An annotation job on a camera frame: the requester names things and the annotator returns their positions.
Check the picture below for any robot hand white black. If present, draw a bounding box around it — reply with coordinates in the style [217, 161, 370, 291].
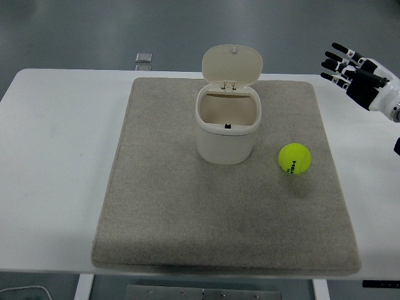
[320, 42, 400, 121]

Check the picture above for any yellow tennis ball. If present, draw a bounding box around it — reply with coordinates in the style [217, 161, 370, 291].
[277, 142, 312, 176]

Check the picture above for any cream bin with hinged lid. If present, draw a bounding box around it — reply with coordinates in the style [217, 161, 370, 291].
[195, 44, 263, 166]

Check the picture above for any black table control panel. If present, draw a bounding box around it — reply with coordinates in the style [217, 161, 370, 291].
[362, 279, 400, 289]

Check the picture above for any grey felt mat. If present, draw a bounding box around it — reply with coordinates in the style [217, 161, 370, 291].
[91, 77, 363, 276]

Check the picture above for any white table leg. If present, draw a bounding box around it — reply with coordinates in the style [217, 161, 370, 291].
[73, 274, 95, 300]
[311, 278, 329, 300]

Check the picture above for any grey metal plate with screws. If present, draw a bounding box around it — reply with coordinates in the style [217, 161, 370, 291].
[124, 284, 283, 300]

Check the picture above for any white cable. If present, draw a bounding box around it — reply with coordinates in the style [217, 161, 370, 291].
[0, 284, 53, 300]

